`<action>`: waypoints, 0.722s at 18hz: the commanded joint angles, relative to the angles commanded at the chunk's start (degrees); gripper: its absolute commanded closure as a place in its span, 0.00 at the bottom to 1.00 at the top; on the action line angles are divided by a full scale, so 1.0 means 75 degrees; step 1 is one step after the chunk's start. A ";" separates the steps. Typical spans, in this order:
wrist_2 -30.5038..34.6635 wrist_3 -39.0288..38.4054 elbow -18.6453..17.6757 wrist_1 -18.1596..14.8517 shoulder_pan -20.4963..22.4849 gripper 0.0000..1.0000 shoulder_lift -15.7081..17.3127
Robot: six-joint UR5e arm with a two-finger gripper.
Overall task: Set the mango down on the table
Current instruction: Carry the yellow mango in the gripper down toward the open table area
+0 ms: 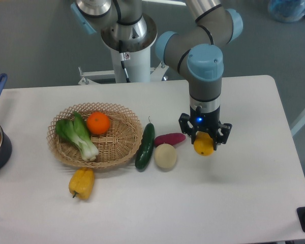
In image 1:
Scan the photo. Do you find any orange fruit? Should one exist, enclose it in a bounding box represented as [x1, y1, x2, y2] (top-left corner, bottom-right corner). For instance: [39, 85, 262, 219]
[86, 112, 111, 135]

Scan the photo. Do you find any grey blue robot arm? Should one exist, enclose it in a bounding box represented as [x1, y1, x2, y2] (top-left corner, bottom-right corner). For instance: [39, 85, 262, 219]
[71, 1, 243, 148]

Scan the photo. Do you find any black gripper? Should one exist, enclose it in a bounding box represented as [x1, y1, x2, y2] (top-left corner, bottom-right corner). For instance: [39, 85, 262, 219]
[178, 106, 232, 150]

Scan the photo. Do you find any yellow bell pepper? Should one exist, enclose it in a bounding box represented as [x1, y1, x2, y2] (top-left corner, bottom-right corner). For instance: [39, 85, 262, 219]
[69, 168, 95, 200]

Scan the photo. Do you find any beige round melon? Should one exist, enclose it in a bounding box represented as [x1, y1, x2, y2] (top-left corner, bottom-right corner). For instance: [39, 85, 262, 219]
[154, 143, 177, 170]

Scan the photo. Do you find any dark green cucumber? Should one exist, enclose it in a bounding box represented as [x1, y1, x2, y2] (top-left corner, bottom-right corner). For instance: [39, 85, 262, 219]
[135, 121, 155, 172]

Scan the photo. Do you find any blue plastic bag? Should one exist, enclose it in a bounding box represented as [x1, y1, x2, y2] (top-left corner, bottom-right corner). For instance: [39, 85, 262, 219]
[267, 1, 305, 23]

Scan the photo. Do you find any woven wicker basket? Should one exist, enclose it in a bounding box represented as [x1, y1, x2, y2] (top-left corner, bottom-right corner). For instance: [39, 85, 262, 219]
[47, 103, 143, 170]

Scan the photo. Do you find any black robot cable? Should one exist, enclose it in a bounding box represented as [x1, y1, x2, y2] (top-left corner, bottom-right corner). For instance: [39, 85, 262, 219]
[118, 40, 131, 83]

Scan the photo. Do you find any green bok choy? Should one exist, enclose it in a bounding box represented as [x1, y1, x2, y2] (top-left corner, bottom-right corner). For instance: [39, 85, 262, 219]
[55, 111, 99, 162]

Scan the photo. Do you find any purple sweet potato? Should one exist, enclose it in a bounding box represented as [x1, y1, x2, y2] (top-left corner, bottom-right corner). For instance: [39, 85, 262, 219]
[154, 133, 186, 147]

